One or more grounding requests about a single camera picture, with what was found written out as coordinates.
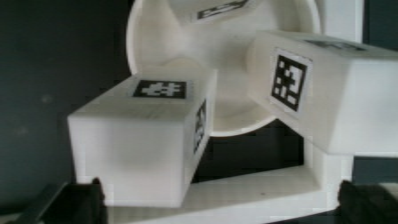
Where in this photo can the white U-shaped fence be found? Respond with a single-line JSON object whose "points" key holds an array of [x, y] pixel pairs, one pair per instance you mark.
{"points": [[251, 198]]}

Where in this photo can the white stool leg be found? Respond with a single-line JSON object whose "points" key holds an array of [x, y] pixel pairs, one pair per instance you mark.
{"points": [[323, 84], [139, 132]]}

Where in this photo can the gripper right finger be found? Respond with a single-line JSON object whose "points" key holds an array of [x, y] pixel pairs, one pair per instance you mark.
{"points": [[368, 203]]}

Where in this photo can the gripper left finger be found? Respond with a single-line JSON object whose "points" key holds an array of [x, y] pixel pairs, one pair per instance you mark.
{"points": [[69, 204]]}

